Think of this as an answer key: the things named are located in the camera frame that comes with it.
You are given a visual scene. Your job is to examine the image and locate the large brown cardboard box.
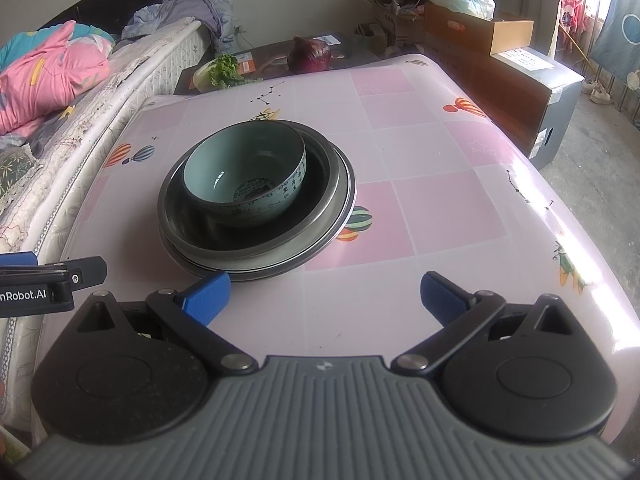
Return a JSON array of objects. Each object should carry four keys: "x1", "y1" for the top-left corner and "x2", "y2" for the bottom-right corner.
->
[{"x1": 420, "y1": 42, "x2": 586, "y2": 171}]

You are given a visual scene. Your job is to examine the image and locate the red onion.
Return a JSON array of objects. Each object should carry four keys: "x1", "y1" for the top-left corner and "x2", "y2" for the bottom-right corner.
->
[{"x1": 286, "y1": 36, "x2": 332, "y2": 75}]

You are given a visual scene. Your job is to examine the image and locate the blue circle-print blanket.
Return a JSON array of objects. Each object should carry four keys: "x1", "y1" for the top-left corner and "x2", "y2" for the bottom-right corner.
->
[{"x1": 590, "y1": 0, "x2": 640, "y2": 86}]

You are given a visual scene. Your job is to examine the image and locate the yellow stick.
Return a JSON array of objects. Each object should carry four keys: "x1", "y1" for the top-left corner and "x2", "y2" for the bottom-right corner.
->
[{"x1": 559, "y1": 24, "x2": 601, "y2": 70}]

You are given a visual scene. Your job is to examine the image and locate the deep steel bowl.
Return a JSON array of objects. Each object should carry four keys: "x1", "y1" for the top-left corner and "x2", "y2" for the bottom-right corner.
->
[{"x1": 157, "y1": 120, "x2": 348, "y2": 261}]

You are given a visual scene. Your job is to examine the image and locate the wide steel basin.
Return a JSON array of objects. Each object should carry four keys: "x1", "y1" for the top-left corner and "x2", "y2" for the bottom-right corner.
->
[{"x1": 159, "y1": 125, "x2": 353, "y2": 273}]

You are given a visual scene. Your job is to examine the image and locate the open cardboard box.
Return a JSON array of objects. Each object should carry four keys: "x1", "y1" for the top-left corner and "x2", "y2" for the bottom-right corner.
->
[{"x1": 355, "y1": 0, "x2": 426, "y2": 53}]

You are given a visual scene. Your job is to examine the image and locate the green leafy cabbage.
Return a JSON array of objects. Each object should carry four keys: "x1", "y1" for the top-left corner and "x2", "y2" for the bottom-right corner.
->
[{"x1": 192, "y1": 53, "x2": 256, "y2": 95}]

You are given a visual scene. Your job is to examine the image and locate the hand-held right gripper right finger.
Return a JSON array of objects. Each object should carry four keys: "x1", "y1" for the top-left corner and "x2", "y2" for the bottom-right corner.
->
[{"x1": 391, "y1": 270, "x2": 576, "y2": 376}]

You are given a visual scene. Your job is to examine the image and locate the white plastic bag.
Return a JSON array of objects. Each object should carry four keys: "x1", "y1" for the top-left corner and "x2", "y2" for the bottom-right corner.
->
[{"x1": 427, "y1": 0, "x2": 496, "y2": 21}]

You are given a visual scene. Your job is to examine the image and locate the dark printed appliance box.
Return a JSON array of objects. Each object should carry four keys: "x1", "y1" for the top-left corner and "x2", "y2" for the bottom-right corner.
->
[{"x1": 173, "y1": 34, "x2": 381, "y2": 96}]

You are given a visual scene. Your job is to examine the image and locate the pale green bin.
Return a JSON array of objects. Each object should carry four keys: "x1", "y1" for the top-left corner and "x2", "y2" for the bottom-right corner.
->
[{"x1": 354, "y1": 22, "x2": 388, "y2": 56}]

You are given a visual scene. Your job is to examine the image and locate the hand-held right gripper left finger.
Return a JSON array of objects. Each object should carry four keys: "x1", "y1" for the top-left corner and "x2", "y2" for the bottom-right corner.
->
[{"x1": 75, "y1": 271, "x2": 261, "y2": 376}]

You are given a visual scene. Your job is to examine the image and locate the white shoe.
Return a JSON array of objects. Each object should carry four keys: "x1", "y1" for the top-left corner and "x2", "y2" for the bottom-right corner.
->
[{"x1": 580, "y1": 71, "x2": 612, "y2": 105}]

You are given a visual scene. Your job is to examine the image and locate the pink patterned tablecloth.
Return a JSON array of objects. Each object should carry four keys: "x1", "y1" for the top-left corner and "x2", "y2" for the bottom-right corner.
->
[{"x1": 30, "y1": 52, "x2": 640, "y2": 461}]

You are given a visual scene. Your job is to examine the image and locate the lavender clothing pile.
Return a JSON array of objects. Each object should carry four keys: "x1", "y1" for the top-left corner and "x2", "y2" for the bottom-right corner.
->
[{"x1": 121, "y1": 0, "x2": 236, "y2": 53}]

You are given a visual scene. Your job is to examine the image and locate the pink quilt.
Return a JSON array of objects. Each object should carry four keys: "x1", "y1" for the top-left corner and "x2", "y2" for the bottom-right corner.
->
[{"x1": 0, "y1": 20, "x2": 117, "y2": 136}]

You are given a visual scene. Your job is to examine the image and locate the teal ceramic bowl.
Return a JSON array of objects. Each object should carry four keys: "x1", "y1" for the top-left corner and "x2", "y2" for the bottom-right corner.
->
[{"x1": 182, "y1": 122, "x2": 307, "y2": 228}]

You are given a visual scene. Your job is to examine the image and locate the white quilted mattress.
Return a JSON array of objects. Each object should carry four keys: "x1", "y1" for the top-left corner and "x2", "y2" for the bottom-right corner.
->
[{"x1": 0, "y1": 20, "x2": 211, "y2": 431}]

